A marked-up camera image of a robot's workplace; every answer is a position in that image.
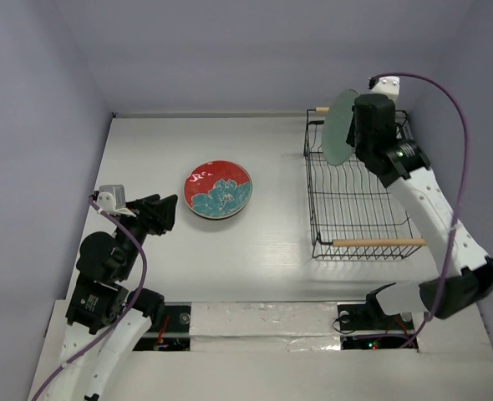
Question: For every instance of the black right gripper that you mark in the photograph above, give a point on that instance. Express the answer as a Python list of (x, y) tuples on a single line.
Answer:
[(358, 139)]

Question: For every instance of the black wire dish rack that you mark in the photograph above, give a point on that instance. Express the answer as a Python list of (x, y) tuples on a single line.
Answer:
[(351, 216)]

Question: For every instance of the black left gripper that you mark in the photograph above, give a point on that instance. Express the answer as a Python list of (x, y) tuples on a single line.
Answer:
[(145, 206)]

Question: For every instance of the red teal plate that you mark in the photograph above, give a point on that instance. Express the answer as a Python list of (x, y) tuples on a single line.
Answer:
[(218, 178)]

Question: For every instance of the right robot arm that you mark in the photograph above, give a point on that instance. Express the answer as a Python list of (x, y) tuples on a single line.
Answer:
[(465, 268)]

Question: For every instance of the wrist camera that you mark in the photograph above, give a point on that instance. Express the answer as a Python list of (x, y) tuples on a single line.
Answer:
[(111, 199), (386, 85)]

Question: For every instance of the light green flower plate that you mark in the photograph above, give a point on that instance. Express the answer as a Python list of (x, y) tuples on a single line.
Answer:
[(336, 126)]

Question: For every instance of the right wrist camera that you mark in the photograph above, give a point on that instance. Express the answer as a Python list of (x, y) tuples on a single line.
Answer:
[(386, 85)]

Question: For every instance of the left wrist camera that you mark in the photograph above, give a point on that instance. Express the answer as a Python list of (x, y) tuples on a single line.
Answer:
[(111, 199)]

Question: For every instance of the grey reindeer plate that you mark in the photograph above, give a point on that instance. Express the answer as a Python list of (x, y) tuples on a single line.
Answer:
[(214, 218)]

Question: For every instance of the white blue floral plate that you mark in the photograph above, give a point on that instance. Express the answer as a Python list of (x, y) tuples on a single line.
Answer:
[(225, 205)]

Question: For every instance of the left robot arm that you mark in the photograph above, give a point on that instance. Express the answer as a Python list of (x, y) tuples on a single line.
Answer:
[(110, 309)]

